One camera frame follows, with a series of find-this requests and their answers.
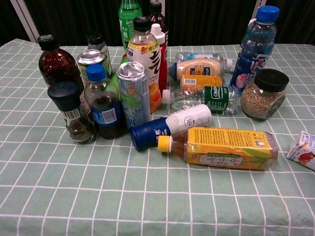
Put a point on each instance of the white bottle with blue cap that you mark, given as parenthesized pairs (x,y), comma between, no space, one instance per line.
(172,125)

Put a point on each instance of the blue-capped dark cola bottle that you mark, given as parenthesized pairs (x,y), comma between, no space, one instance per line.
(105,108)

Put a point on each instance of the clear bottle with green label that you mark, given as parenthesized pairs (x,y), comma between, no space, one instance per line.
(209,99)

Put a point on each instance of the white-label black-capped drink bottle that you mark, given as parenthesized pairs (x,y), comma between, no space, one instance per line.
(147,61)

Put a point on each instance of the beige mayonnaise squeeze bottle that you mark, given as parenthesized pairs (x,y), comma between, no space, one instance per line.
(197,67)

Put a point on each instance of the red bottle with white cap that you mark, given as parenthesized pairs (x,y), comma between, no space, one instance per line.
(161,46)

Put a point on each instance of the yellow-capped corn tea bottle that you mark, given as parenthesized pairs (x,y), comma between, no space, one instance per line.
(226,150)

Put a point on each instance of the clear bottle with blue label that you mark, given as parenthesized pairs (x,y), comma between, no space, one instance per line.
(216,59)

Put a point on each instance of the dark bottle with black cap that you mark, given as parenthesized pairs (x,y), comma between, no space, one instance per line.
(98,44)

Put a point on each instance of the dark red black-capped bottle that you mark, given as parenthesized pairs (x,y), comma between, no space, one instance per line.
(157,17)

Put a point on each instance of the green soda bottle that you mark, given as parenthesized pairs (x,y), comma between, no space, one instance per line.
(128,19)

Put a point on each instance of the dark brown black-capped bottle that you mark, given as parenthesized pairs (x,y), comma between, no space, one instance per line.
(57,66)

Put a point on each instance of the blue sports drink bottle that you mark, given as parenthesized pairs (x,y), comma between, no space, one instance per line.
(253,51)

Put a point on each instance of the tall light blue can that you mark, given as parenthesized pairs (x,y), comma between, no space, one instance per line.
(134,93)

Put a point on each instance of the light green pouch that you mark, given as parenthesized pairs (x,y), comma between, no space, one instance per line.
(115,83)

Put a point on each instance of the small orange box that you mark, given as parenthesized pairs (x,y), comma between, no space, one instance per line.
(201,81)

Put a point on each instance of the green checked tablecloth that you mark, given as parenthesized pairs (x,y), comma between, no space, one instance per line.
(123,196)

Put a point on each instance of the black-topped pepper grinder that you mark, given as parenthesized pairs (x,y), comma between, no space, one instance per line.
(71,110)

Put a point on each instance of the green silver-topped can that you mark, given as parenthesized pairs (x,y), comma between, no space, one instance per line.
(89,60)

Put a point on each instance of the glass jar with black lid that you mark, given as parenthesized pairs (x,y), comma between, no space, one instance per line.
(264,98)

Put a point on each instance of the black curtain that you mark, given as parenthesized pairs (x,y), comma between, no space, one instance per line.
(211,22)

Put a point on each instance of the small white juice carton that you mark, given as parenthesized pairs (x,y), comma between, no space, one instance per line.
(304,150)

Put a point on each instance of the white metal frame post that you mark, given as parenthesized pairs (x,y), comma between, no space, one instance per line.
(258,6)
(24,18)

